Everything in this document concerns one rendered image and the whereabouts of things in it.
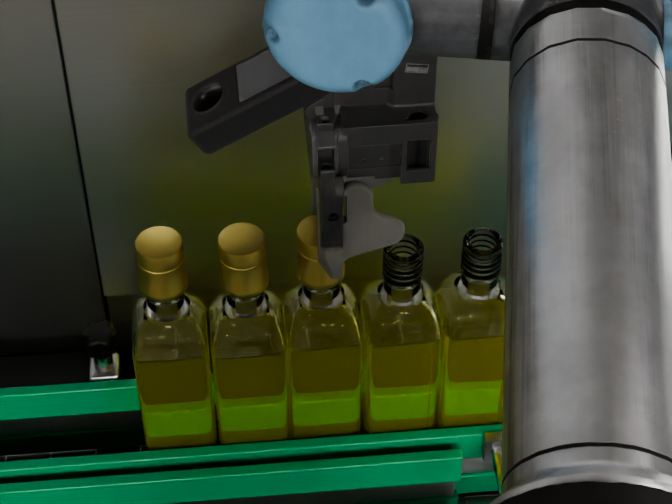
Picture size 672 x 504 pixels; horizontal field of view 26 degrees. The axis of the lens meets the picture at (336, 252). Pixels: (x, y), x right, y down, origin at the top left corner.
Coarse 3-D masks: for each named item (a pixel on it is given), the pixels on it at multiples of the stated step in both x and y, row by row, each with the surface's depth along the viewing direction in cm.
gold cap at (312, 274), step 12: (312, 216) 104; (300, 228) 103; (312, 228) 103; (300, 240) 103; (312, 240) 102; (300, 252) 104; (312, 252) 102; (300, 264) 104; (312, 264) 103; (300, 276) 105; (312, 276) 104; (324, 276) 104; (312, 288) 105; (324, 288) 105
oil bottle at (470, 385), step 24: (456, 288) 109; (504, 288) 109; (456, 312) 108; (480, 312) 108; (504, 312) 108; (456, 336) 108; (480, 336) 109; (456, 360) 110; (480, 360) 111; (456, 384) 112; (480, 384) 113; (456, 408) 114; (480, 408) 115
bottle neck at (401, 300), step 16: (400, 240) 106; (416, 240) 105; (384, 256) 105; (400, 256) 104; (416, 256) 104; (384, 272) 106; (400, 272) 105; (416, 272) 105; (384, 288) 107; (400, 288) 106; (416, 288) 107; (400, 304) 107
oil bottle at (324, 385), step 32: (352, 288) 110; (288, 320) 108; (320, 320) 107; (352, 320) 107; (288, 352) 109; (320, 352) 108; (352, 352) 109; (288, 384) 112; (320, 384) 111; (352, 384) 111; (320, 416) 114; (352, 416) 114
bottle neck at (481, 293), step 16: (464, 240) 105; (480, 240) 107; (496, 240) 105; (464, 256) 106; (480, 256) 104; (496, 256) 105; (464, 272) 107; (480, 272) 106; (496, 272) 106; (464, 288) 108; (480, 288) 107; (496, 288) 108
